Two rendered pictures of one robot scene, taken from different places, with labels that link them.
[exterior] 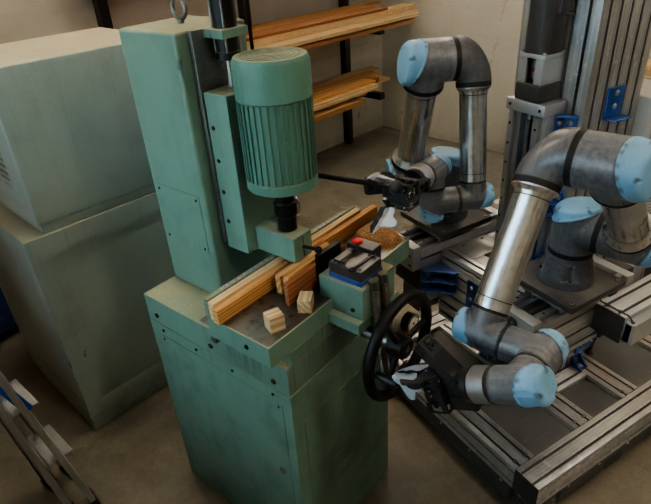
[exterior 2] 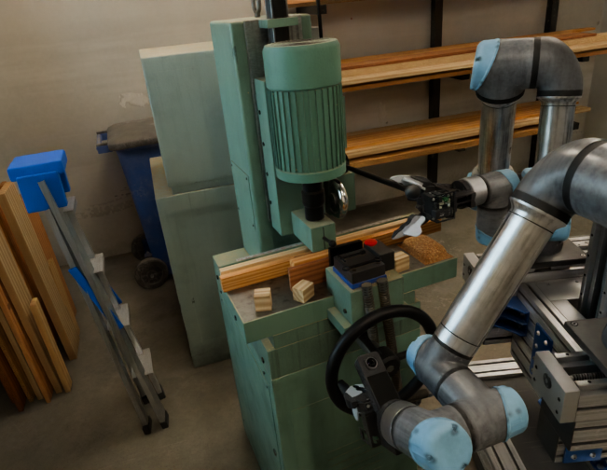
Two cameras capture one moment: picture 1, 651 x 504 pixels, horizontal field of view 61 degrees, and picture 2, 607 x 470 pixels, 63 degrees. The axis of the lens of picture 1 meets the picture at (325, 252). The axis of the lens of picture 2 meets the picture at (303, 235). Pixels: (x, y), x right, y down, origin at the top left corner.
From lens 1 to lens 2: 0.52 m
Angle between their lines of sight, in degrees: 26
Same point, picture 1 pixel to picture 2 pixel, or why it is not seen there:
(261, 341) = (242, 315)
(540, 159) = (539, 173)
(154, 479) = (213, 423)
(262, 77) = (278, 62)
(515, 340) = (456, 387)
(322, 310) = (319, 304)
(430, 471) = not seen: outside the picture
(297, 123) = (312, 111)
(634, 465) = not seen: outside the picture
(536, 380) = (432, 437)
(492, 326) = (441, 364)
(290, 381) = (272, 364)
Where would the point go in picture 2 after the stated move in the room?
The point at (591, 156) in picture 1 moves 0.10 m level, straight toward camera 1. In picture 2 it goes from (595, 174) to (554, 195)
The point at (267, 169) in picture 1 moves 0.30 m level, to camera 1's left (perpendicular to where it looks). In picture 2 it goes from (283, 153) to (183, 147)
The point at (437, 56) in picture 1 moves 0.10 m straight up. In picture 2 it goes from (507, 58) to (512, 9)
